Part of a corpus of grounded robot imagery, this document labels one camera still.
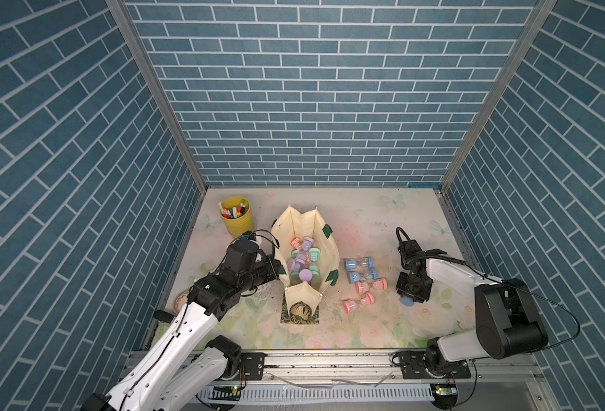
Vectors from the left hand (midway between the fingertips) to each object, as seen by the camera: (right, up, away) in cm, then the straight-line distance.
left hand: (289, 264), depth 74 cm
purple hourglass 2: (+1, -3, +13) cm, 13 cm away
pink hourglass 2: (+24, -11, +13) cm, 29 cm away
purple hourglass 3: (+4, -5, +9) cm, 11 cm away
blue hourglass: (+21, -4, +19) cm, 28 cm away
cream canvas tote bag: (+4, -3, +17) cm, 18 cm away
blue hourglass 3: (+38, -14, +9) cm, 41 cm away
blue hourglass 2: (+28, -7, +17) cm, 33 cm away
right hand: (+40, -14, +15) cm, 45 cm away
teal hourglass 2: (0, 0, +21) cm, 21 cm away
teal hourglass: (+7, -4, +14) cm, 17 cm away
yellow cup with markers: (-22, +15, +20) cm, 33 cm away
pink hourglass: (+1, +3, +21) cm, 21 cm away
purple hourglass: (+5, +3, +19) cm, 20 cm away
